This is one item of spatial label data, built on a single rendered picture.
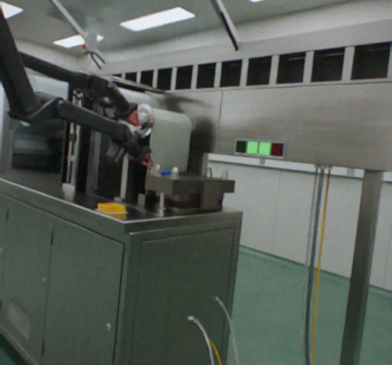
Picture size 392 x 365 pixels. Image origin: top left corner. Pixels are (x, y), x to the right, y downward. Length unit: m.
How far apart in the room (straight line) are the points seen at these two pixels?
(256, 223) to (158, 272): 3.10
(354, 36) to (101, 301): 1.30
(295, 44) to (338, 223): 2.61
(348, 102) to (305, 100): 0.17
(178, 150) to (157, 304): 0.67
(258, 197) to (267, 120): 2.81
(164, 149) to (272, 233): 2.84
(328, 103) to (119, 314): 1.05
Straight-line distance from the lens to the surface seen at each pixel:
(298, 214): 4.07
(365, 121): 1.38
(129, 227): 1.18
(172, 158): 1.61
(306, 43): 1.55
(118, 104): 1.45
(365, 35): 1.46
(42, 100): 1.05
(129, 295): 1.27
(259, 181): 4.30
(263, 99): 1.57
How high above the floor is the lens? 1.15
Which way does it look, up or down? 3 degrees down
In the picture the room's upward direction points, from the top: 6 degrees clockwise
